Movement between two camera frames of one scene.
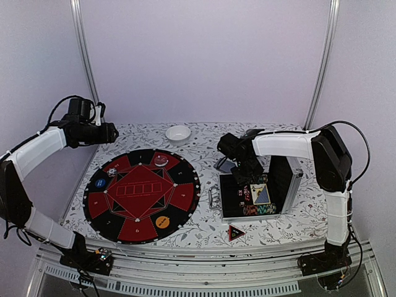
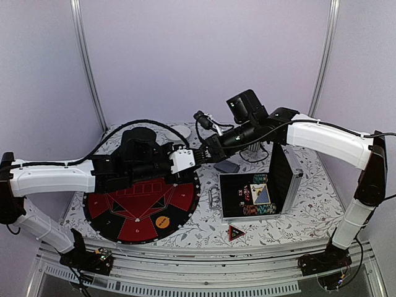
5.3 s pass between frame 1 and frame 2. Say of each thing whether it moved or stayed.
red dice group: stayed
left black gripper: moved
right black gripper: moved
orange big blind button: stayed
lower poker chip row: stayed
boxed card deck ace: stayed
